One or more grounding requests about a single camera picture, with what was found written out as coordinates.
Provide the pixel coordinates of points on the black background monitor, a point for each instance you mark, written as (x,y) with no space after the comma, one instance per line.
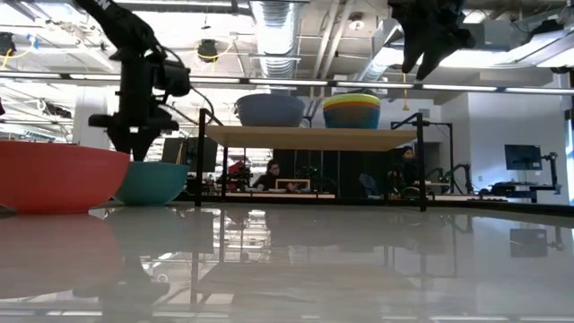
(188,154)

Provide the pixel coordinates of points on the large blue bowl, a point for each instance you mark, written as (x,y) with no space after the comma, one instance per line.
(269,112)

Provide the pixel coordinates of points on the white pillar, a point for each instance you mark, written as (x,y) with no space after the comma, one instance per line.
(89,116)

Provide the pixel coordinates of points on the person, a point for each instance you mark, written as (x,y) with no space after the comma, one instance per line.
(407,170)
(269,177)
(237,172)

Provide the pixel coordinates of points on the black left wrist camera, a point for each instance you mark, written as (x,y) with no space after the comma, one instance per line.
(172,78)

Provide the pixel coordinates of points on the long LED light bar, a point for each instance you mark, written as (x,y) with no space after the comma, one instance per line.
(287,82)

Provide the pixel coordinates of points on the blue chair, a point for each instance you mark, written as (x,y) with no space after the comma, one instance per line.
(367,185)

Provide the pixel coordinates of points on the small orange bowl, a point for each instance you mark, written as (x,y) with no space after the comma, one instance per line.
(352,107)

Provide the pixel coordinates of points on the small yellow bowl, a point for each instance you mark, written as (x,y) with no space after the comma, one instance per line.
(352,102)

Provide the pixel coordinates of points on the dark background desk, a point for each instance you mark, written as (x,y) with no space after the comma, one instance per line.
(520,188)

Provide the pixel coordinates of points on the large teal bowl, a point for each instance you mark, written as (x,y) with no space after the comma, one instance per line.
(157,184)

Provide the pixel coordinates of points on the black background robot arm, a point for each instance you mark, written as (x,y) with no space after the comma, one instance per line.
(462,172)

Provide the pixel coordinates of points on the wooden background table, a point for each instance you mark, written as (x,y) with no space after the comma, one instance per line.
(278,195)

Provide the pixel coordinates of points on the silver corrugated ceiling duct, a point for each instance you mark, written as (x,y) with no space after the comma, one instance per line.
(275,36)

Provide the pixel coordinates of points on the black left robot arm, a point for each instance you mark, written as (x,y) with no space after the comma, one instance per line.
(121,27)

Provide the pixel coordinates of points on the small wooden background shelf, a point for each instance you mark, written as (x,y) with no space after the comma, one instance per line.
(292,180)

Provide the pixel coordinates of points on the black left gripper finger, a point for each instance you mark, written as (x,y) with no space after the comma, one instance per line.
(120,141)
(142,143)

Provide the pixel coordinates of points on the silver slanted ceiling duct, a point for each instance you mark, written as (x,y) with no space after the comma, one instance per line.
(381,49)

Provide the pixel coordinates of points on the large red bowl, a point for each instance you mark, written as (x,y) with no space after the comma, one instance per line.
(54,179)

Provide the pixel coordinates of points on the wooden shelf black metal frame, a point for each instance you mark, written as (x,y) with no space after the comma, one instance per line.
(314,138)

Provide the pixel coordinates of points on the dark wall monitor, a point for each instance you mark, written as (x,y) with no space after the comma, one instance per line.
(522,157)

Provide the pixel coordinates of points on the stack of multicoloured bowls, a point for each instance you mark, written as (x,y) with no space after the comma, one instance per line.
(352,120)

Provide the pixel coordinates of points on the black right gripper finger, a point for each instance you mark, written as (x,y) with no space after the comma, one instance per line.
(432,58)
(410,56)

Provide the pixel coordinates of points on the black ceiling device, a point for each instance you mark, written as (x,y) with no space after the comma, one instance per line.
(207,49)

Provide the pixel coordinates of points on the small lime green bowl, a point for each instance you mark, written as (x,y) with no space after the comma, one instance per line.
(352,96)

